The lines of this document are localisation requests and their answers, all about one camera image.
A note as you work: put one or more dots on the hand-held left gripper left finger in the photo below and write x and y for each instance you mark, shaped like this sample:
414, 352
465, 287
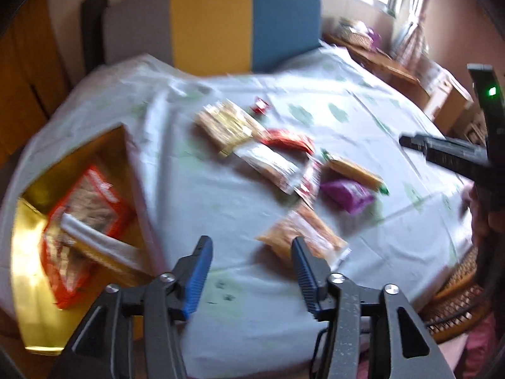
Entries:
197, 280

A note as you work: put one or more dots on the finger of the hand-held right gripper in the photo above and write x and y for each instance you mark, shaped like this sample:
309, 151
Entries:
449, 156

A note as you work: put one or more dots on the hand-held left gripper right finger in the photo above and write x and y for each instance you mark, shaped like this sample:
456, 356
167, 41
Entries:
305, 272

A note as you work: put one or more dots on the orange cracker packet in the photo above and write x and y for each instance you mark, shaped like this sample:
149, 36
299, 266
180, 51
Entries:
288, 229

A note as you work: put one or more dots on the purple snack packet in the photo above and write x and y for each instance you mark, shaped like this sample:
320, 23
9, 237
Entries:
347, 195

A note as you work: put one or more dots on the green-edged cracker packet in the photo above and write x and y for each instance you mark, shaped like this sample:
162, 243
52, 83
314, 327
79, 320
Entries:
355, 169

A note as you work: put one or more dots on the clear cracker packet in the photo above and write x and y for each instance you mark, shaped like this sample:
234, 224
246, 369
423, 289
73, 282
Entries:
268, 164

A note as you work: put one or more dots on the yellow cracker pack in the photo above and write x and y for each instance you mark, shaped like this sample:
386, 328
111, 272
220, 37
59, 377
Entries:
229, 124

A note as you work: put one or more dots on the maroon box with gold lining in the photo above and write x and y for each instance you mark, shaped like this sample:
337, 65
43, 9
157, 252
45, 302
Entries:
27, 264

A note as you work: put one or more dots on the person's right hand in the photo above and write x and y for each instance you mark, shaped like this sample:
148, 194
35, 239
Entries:
495, 229

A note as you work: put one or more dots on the white green-printed tablecloth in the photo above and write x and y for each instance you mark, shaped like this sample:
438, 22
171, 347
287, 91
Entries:
244, 316

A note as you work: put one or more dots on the pink white snack packet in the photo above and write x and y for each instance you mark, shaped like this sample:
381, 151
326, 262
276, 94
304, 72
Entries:
311, 181

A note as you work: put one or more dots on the wooden side table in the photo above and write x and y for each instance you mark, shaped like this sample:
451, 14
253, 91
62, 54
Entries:
394, 67

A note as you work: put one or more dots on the long white snack packet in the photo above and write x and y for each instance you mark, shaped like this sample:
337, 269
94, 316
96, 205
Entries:
98, 241

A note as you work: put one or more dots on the red windowed snack bag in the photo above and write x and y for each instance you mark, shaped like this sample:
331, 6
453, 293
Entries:
63, 268
96, 197

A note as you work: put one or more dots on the red snack packet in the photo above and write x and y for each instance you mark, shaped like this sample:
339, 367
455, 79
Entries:
290, 140

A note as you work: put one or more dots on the patterned curtain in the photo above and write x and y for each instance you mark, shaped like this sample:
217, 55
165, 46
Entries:
410, 19

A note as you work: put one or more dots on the wicker chair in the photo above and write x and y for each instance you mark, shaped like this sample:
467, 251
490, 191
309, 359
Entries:
453, 300

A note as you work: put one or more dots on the small red candy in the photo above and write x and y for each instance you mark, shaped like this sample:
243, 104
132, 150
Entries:
261, 105

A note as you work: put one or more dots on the pink cloth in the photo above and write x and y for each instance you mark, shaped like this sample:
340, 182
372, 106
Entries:
487, 347

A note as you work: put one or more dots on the grey yellow blue headboard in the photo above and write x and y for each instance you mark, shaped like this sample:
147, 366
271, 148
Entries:
209, 23

